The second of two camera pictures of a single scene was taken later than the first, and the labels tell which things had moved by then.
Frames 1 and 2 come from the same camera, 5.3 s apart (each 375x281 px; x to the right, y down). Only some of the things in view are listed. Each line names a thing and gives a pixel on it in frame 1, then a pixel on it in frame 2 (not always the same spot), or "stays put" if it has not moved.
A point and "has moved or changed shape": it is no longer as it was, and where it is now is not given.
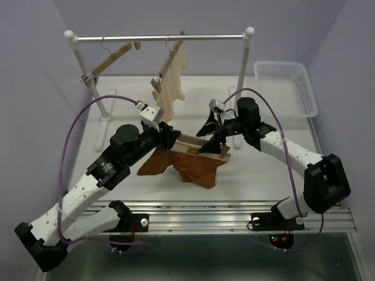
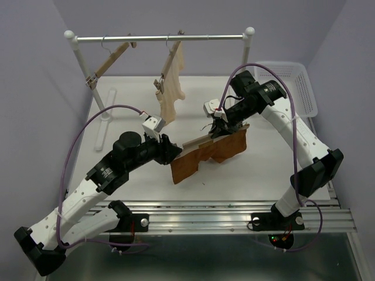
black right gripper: x=213 y=145 to x=217 y=129
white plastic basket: x=286 y=86 stays put
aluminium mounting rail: x=225 y=217 stays put
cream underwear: x=171 y=86 stays put
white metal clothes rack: x=106 y=113 stays put
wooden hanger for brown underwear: x=188 y=143 has moved or changed shape
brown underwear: x=197 y=170 has moved or changed shape
